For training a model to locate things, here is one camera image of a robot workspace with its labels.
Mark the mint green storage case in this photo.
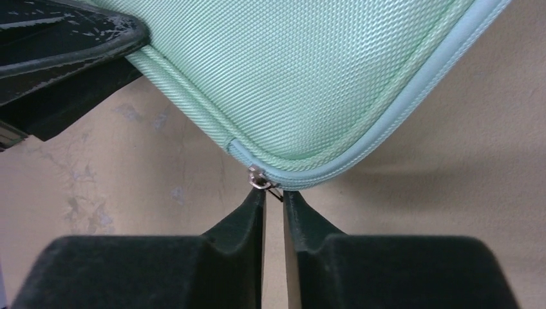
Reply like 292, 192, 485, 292
95, 1, 508, 191

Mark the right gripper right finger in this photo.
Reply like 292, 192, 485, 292
283, 191, 518, 308

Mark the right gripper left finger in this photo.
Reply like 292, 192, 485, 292
12, 189, 266, 308

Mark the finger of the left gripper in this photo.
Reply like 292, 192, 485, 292
1, 1, 149, 143

